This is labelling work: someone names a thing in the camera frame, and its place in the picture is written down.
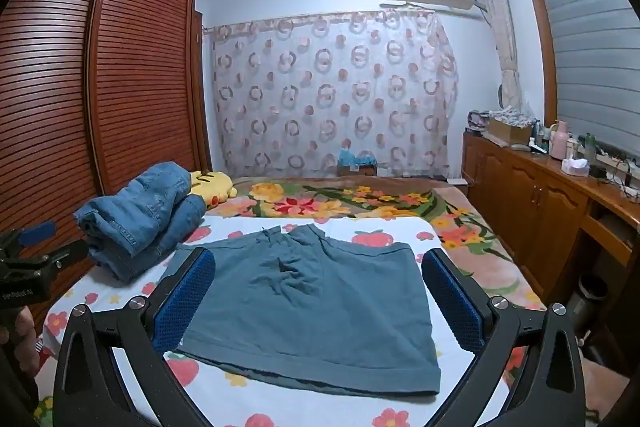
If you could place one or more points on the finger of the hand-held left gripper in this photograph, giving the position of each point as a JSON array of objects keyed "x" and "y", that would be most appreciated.
[
  {"x": 65, "y": 254},
  {"x": 37, "y": 231}
]

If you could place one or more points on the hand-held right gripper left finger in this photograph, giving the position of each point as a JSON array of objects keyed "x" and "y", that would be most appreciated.
[{"x": 187, "y": 297}]

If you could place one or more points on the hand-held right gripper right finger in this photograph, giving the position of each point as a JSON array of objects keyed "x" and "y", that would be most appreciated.
[{"x": 452, "y": 302}]

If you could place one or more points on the teal pants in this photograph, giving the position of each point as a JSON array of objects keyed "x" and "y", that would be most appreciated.
[{"x": 310, "y": 307}]

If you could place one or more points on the person's left forearm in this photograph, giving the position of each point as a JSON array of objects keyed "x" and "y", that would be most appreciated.
[{"x": 17, "y": 394}]

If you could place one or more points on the person's left hand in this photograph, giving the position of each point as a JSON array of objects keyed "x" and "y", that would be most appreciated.
[{"x": 25, "y": 342}]

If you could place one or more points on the yellow plush toy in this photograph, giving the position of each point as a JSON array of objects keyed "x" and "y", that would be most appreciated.
[{"x": 212, "y": 187}]

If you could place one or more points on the small white box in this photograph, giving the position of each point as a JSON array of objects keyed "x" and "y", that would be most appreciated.
[{"x": 456, "y": 180}]

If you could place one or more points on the wooden sideboard cabinet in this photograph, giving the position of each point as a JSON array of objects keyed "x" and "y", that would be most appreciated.
[{"x": 525, "y": 197}]

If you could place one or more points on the grey trash bin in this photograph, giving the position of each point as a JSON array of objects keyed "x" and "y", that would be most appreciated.
[{"x": 587, "y": 302}]

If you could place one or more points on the floral blanket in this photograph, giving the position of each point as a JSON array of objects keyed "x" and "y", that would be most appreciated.
[{"x": 320, "y": 202}]

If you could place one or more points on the cardboard box with blue packaging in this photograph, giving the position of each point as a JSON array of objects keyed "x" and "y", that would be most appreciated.
[{"x": 357, "y": 168}]

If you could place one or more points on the white strawberry print sheet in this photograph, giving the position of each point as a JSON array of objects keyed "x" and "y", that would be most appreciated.
[{"x": 310, "y": 409}]

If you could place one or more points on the wooden slatted wardrobe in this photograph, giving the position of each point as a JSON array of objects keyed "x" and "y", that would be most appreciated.
[{"x": 125, "y": 82}]

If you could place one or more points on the cardboard box of small packets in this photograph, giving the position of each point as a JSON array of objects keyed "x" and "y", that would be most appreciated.
[{"x": 507, "y": 132}]

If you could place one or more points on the pink tissue box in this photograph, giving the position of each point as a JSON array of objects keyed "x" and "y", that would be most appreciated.
[{"x": 575, "y": 168}]

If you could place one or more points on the dark printed bag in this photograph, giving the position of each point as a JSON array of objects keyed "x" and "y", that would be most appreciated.
[{"x": 479, "y": 121}]

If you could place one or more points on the pink thermos jug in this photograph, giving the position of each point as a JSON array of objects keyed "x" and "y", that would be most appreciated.
[{"x": 559, "y": 142}]

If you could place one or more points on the white power strip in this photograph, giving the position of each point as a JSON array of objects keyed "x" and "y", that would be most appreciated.
[{"x": 617, "y": 161}]

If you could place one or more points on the sheer circle pattern curtain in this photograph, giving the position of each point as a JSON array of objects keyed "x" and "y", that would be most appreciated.
[{"x": 325, "y": 97}]

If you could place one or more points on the beige window curtain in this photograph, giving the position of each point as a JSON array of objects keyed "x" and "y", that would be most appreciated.
[{"x": 502, "y": 32}]

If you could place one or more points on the grey window blind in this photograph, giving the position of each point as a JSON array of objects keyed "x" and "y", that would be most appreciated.
[{"x": 590, "y": 57}]

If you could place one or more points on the wooden window frame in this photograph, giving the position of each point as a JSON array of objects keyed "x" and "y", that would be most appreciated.
[{"x": 540, "y": 32}]

